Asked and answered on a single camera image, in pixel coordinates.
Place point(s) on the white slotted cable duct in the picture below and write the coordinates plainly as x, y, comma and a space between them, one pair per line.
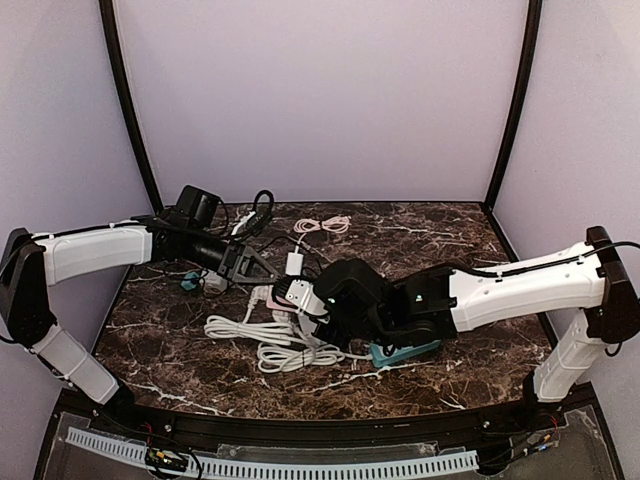
132, 453

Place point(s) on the white cube socket adapter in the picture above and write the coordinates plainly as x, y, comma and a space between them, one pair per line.
213, 282

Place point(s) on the right black frame post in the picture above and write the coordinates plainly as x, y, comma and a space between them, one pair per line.
521, 83

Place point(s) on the white charger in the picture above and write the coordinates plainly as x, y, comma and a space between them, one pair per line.
294, 264

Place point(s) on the teal power strip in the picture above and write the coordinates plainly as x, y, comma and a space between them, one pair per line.
379, 359

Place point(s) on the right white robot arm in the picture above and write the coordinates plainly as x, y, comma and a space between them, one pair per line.
445, 300

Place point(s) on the white and pink cube socket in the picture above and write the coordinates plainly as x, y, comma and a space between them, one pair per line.
282, 312

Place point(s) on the left black frame post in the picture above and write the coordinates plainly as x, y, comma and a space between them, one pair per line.
107, 10

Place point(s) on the black frame post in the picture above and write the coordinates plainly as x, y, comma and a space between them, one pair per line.
521, 83
107, 10

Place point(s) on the small circuit board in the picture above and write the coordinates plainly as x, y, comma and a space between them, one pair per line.
165, 459

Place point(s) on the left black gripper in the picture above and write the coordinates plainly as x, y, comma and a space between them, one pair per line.
233, 260

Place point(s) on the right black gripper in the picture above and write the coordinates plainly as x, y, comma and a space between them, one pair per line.
327, 332

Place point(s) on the teal charger plug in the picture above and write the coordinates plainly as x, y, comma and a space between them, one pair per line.
191, 281

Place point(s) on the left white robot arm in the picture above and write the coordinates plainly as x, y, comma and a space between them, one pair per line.
33, 263

